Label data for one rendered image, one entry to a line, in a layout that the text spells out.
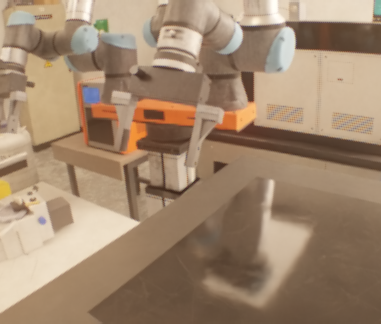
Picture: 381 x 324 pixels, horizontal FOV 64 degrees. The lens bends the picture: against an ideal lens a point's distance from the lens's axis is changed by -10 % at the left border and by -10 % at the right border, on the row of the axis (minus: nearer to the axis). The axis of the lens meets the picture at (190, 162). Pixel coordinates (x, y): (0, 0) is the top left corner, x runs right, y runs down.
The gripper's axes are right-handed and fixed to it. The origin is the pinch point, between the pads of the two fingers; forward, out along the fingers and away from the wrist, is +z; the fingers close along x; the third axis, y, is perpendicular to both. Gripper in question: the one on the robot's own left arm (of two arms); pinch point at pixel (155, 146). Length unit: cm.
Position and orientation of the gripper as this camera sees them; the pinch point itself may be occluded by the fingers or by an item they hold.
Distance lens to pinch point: 57.6
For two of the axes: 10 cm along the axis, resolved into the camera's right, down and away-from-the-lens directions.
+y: -3.0, -0.3, -9.5
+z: -2.1, 9.8, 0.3
